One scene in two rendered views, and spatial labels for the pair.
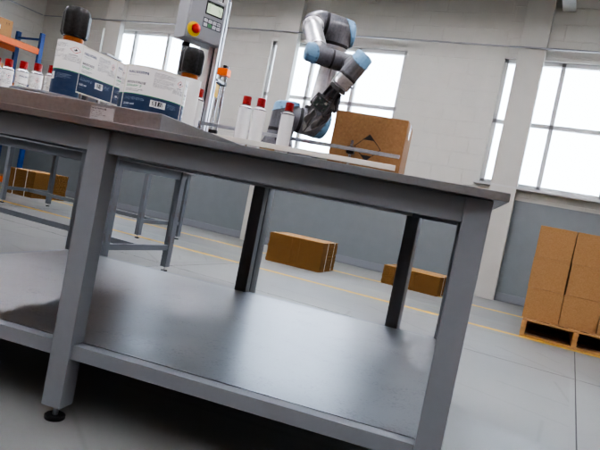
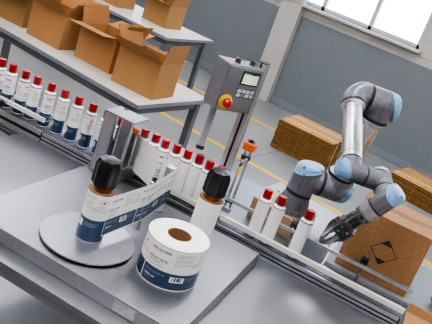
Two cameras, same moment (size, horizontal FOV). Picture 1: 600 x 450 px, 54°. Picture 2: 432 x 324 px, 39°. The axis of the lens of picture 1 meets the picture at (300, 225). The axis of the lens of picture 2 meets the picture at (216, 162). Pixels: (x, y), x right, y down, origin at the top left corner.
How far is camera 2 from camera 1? 1.27 m
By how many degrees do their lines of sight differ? 18
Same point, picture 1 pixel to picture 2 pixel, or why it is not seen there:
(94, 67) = (120, 206)
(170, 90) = (191, 267)
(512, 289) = not seen: outside the picture
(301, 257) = (306, 152)
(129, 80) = (152, 254)
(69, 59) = (97, 211)
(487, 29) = not seen: outside the picture
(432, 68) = not seen: outside the picture
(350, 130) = (369, 231)
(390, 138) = (409, 251)
